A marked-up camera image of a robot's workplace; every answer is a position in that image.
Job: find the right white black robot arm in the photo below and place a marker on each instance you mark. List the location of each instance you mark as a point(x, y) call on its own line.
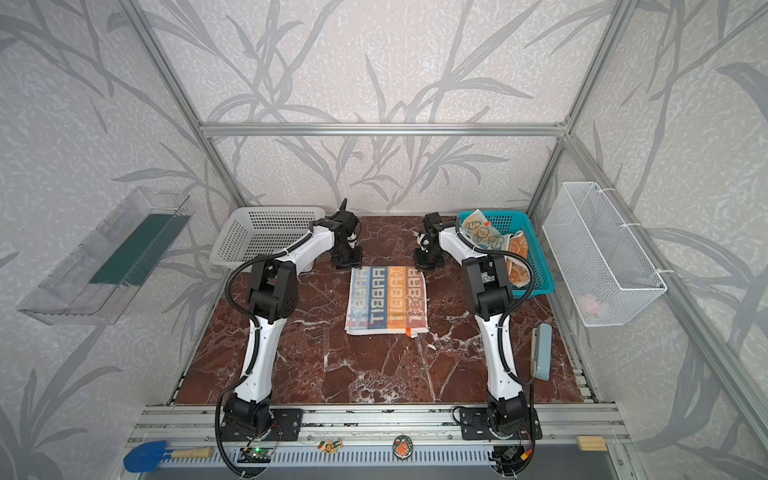
point(496, 282)

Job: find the orange patterned towel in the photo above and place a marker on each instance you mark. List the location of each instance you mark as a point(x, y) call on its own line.
point(518, 273)

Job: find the left green circuit board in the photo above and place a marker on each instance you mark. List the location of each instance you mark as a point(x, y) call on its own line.
point(255, 455)

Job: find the white wire mesh basket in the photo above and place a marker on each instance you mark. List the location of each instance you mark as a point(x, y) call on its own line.
point(597, 253)

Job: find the bear print towel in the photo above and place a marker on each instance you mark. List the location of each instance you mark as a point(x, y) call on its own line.
point(479, 230)

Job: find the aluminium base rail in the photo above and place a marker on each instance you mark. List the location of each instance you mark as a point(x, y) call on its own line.
point(442, 435)

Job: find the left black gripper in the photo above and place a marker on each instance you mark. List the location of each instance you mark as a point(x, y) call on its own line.
point(348, 257)

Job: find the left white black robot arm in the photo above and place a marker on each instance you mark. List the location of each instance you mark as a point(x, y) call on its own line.
point(265, 290)

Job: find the white perforated plastic basket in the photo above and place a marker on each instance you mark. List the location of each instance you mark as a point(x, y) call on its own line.
point(254, 231)

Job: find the round orange green badge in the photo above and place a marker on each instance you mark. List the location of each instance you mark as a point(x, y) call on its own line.
point(403, 447)

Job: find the striped rabbit print towel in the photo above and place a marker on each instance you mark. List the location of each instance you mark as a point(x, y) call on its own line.
point(387, 300)

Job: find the clear acrylic wall shelf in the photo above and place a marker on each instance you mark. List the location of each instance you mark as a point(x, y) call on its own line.
point(95, 283)

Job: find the small orange green sticker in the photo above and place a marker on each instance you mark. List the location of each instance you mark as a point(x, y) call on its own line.
point(330, 446)

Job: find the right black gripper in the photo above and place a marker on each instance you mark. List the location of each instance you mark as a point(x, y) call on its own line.
point(429, 258)

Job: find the small wooden block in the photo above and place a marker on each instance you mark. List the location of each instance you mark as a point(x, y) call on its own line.
point(592, 443)

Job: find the blue toy shovel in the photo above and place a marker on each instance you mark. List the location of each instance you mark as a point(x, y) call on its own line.
point(147, 456)

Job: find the pink object in wire basket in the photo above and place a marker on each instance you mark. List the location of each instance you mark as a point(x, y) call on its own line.
point(591, 306)

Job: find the teal perforated plastic basket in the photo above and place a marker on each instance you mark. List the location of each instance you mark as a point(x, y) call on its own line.
point(509, 222)

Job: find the light blue sponge block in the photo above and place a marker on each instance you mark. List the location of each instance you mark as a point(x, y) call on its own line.
point(541, 352)

